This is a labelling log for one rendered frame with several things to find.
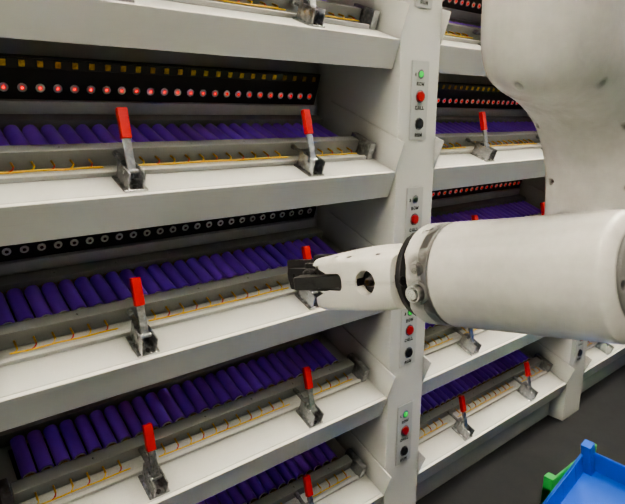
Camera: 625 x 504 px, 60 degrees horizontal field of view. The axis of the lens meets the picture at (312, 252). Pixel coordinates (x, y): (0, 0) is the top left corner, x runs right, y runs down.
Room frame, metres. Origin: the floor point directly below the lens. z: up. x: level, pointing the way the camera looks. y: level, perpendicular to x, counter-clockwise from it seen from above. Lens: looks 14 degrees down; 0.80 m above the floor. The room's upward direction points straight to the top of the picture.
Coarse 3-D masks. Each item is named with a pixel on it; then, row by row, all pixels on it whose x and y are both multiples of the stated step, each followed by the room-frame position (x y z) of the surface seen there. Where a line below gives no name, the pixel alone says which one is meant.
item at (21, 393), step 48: (192, 240) 0.83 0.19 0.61; (336, 240) 0.99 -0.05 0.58; (288, 288) 0.82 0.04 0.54; (96, 336) 0.63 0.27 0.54; (192, 336) 0.66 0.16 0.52; (240, 336) 0.69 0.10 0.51; (288, 336) 0.76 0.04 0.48; (0, 384) 0.53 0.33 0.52; (48, 384) 0.54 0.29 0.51; (96, 384) 0.57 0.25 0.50; (144, 384) 0.62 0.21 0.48
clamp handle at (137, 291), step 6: (132, 282) 0.63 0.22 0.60; (138, 282) 0.63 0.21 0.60; (132, 288) 0.63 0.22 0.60; (138, 288) 0.63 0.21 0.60; (132, 294) 0.63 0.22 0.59; (138, 294) 0.63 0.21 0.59; (138, 300) 0.63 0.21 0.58; (144, 300) 0.63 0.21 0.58; (138, 306) 0.63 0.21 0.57; (138, 312) 0.63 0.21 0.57; (144, 312) 0.63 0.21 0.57; (138, 318) 0.62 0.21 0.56; (144, 318) 0.63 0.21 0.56; (144, 324) 0.63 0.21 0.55; (138, 330) 0.63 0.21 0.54; (144, 330) 0.62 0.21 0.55
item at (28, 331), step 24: (192, 288) 0.73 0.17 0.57; (216, 288) 0.74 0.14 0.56; (240, 288) 0.77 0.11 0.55; (264, 288) 0.80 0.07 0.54; (72, 312) 0.63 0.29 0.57; (96, 312) 0.64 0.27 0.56; (120, 312) 0.65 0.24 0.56; (0, 336) 0.57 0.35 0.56; (24, 336) 0.58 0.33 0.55; (48, 336) 0.60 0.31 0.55; (72, 336) 0.61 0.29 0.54
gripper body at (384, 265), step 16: (336, 256) 0.47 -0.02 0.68; (352, 256) 0.46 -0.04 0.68; (368, 256) 0.44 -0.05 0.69; (384, 256) 0.43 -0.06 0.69; (400, 256) 0.42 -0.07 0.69; (336, 272) 0.46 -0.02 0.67; (352, 272) 0.44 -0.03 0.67; (368, 272) 0.44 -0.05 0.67; (384, 272) 0.42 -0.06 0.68; (400, 272) 0.42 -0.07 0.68; (336, 288) 0.47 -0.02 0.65; (352, 288) 0.44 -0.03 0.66; (368, 288) 0.44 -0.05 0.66; (384, 288) 0.42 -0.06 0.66; (400, 288) 0.42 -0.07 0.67; (320, 304) 0.47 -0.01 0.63; (336, 304) 0.46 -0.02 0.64; (352, 304) 0.44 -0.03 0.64; (368, 304) 0.43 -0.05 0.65; (384, 304) 0.42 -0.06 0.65; (400, 304) 0.42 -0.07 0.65
